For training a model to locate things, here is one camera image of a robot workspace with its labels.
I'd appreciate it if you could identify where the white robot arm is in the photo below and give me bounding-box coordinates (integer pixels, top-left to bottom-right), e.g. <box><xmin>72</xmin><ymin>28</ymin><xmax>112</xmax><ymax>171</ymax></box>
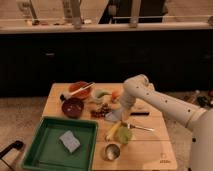
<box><xmin>120</xmin><ymin>74</ymin><xmax>213</xmax><ymax>171</ymax></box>

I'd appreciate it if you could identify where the red orange bowl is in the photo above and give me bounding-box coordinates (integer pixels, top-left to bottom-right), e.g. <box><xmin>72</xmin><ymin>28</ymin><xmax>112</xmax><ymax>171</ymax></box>
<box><xmin>68</xmin><ymin>81</ymin><xmax>93</xmax><ymax>100</ymax></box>

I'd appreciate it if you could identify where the orange fruit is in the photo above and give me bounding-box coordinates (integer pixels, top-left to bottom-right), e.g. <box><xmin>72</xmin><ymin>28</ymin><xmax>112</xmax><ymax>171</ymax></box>
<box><xmin>111</xmin><ymin>91</ymin><xmax>120</xmax><ymax>101</ymax></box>

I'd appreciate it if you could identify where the bunch of dark grapes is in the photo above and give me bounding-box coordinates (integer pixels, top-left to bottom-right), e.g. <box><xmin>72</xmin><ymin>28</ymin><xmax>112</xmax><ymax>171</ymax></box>
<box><xmin>90</xmin><ymin>103</ymin><xmax>111</xmax><ymax>118</ymax></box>

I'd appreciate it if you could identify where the light green cup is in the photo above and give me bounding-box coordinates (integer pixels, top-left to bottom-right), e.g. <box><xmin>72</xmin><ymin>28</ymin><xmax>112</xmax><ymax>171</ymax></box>
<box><xmin>116</xmin><ymin>127</ymin><xmax>132</xmax><ymax>144</ymax></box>

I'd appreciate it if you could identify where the wooden table top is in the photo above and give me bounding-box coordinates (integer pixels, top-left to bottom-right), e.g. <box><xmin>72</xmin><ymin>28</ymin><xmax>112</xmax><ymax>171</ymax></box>
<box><xmin>41</xmin><ymin>82</ymin><xmax>178</xmax><ymax>171</ymax></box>

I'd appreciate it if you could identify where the small metal cup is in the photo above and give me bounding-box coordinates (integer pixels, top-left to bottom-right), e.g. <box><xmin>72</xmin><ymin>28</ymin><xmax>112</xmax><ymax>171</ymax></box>
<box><xmin>105</xmin><ymin>144</ymin><xmax>120</xmax><ymax>161</ymax></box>

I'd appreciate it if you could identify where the blue grey sponge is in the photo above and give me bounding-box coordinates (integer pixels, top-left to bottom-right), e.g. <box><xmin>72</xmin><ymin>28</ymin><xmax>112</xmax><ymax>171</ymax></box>
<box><xmin>60</xmin><ymin>131</ymin><xmax>80</xmax><ymax>153</ymax></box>

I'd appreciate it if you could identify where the green plastic tray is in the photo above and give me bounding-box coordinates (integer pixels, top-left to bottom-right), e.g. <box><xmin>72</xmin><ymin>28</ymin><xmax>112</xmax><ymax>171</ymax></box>
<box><xmin>22</xmin><ymin>117</ymin><xmax>98</xmax><ymax>171</ymax></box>

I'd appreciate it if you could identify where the yellow handled knife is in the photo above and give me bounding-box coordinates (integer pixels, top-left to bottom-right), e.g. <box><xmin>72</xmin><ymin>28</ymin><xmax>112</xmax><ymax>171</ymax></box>
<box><xmin>105</xmin><ymin>121</ymin><xmax>121</xmax><ymax>141</ymax></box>

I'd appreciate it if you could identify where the black handle object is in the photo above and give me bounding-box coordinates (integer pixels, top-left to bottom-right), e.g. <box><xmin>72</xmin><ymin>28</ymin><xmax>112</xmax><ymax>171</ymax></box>
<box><xmin>0</xmin><ymin>140</ymin><xmax>24</xmax><ymax>159</ymax></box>

